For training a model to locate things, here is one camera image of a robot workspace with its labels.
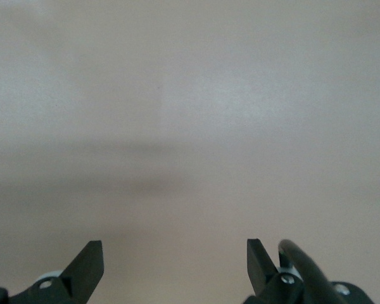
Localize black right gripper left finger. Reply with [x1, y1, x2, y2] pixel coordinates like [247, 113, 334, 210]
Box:
[6, 240, 105, 304]

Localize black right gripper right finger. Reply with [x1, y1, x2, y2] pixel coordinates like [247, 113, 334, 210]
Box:
[242, 237, 308, 304]

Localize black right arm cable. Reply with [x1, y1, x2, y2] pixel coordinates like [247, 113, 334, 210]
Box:
[277, 239, 351, 304]

